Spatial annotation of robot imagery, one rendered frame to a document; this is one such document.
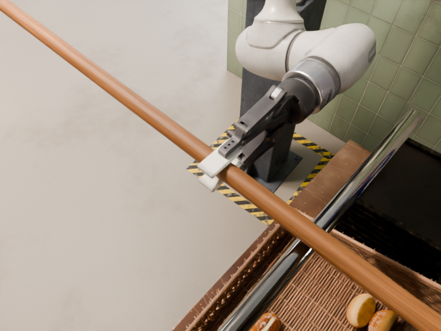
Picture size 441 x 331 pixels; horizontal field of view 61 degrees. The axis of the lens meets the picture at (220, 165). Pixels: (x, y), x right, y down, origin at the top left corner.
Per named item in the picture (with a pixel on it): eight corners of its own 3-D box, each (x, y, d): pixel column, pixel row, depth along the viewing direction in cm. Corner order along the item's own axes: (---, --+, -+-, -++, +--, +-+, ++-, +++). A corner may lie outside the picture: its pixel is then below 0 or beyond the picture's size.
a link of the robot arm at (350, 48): (346, 109, 68) (287, 96, 76) (387, 67, 74) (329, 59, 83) (342, 54, 61) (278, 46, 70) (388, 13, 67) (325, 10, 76)
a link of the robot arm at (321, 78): (333, 109, 70) (314, 127, 67) (293, 85, 73) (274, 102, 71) (346, 71, 62) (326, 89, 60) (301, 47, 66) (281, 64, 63)
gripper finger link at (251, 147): (268, 110, 64) (268, 114, 65) (225, 154, 61) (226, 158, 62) (287, 121, 62) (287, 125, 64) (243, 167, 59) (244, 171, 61)
